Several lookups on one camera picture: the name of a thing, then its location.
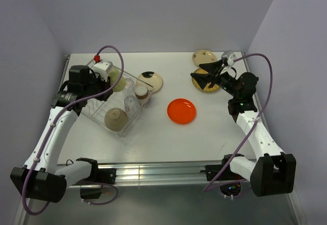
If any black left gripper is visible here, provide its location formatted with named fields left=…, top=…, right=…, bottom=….
left=83, top=71, right=113, bottom=102

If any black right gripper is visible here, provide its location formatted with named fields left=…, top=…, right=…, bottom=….
left=191, top=59, right=240, bottom=98

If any yellow ceramic mug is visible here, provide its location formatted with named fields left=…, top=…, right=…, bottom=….
left=109, top=67, right=126, bottom=92

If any beige floral ceramic bowl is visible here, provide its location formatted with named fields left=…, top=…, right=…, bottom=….
left=104, top=108, right=128, bottom=132

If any steel cup brown band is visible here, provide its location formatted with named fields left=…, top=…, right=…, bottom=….
left=134, top=85, right=149, bottom=100

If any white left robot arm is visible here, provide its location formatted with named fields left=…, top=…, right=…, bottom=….
left=10, top=62, right=113, bottom=203

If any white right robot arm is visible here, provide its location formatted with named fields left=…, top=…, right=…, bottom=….
left=191, top=60, right=296, bottom=197

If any woven bamboo tray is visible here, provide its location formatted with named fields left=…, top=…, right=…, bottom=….
left=192, top=68, right=220, bottom=93

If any beige patterned plate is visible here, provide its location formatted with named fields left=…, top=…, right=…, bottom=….
left=192, top=49, right=218, bottom=66

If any orange plastic plate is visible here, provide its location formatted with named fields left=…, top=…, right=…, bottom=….
left=167, top=98, right=197, bottom=125

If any beige plate green spot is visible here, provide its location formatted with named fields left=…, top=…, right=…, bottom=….
left=137, top=71, right=163, bottom=93

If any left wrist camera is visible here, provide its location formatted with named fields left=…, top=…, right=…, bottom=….
left=91, top=55, right=113, bottom=81

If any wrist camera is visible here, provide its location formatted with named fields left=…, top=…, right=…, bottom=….
left=221, top=50, right=237, bottom=68
left=91, top=55, right=113, bottom=81

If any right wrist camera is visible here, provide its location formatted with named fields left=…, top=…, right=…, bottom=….
left=221, top=50, right=237, bottom=68

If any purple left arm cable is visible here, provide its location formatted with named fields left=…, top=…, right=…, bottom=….
left=21, top=45, right=126, bottom=215

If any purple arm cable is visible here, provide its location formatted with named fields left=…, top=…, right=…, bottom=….
left=203, top=53, right=273, bottom=200
left=21, top=45, right=126, bottom=215

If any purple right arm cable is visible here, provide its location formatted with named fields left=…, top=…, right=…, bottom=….
left=203, top=53, right=273, bottom=200

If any wire dish rack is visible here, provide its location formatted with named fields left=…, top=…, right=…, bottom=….
left=81, top=71, right=153, bottom=137

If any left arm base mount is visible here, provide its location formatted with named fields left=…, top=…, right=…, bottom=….
left=74, top=168, right=119, bottom=206

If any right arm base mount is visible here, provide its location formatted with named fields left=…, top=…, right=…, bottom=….
left=200, top=164, right=248, bottom=192

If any aluminium rail frame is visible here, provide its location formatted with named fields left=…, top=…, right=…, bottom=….
left=24, top=54, right=293, bottom=190

